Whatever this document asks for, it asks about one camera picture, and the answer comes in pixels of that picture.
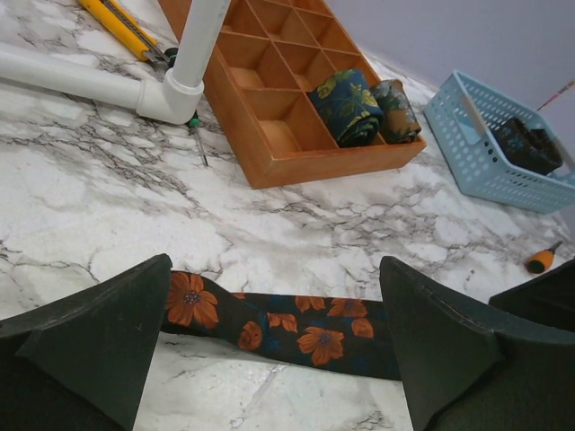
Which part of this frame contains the rolled navy yellow tie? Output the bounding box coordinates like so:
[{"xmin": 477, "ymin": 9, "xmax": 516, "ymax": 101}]
[{"xmin": 307, "ymin": 69, "xmax": 385, "ymax": 148}]

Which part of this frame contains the white PVC pipe frame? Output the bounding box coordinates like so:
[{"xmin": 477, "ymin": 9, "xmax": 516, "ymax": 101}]
[{"xmin": 0, "ymin": 0, "xmax": 233, "ymax": 126}]

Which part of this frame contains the rolled black tie in basket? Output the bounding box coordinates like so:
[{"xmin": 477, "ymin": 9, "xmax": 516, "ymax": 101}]
[{"xmin": 491, "ymin": 118, "xmax": 563, "ymax": 175}]

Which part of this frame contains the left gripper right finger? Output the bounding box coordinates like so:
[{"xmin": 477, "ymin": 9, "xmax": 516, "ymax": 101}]
[{"xmin": 380, "ymin": 257, "xmax": 574, "ymax": 430}]

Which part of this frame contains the orange handled screwdriver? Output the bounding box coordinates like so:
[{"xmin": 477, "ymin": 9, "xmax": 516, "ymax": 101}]
[{"xmin": 525, "ymin": 241, "xmax": 562, "ymax": 275}]

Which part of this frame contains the small green handled screwdriver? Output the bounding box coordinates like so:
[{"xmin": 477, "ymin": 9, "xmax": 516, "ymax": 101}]
[{"xmin": 164, "ymin": 48, "xmax": 208, "ymax": 167}]

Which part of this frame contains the yellow utility knife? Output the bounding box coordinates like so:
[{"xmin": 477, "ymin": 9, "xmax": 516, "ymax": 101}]
[{"xmin": 78, "ymin": 0, "xmax": 170, "ymax": 64}]

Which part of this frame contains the light blue plastic basket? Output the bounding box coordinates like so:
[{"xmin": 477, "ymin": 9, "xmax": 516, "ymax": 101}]
[{"xmin": 423, "ymin": 70, "xmax": 574, "ymax": 214}]

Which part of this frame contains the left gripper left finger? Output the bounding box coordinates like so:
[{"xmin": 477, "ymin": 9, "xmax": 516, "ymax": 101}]
[{"xmin": 1, "ymin": 254, "xmax": 172, "ymax": 430}]

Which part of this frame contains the rolled brown floral tie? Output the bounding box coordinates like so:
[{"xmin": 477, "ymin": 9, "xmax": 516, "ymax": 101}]
[{"xmin": 371, "ymin": 79, "xmax": 421, "ymax": 144}]

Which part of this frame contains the black orange floral tie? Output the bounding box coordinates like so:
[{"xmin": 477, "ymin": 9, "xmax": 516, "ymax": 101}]
[{"xmin": 162, "ymin": 271, "xmax": 401, "ymax": 381}]

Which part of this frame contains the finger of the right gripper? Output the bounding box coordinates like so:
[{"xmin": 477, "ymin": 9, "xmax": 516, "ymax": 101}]
[{"xmin": 489, "ymin": 259, "xmax": 575, "ymax": 331}]

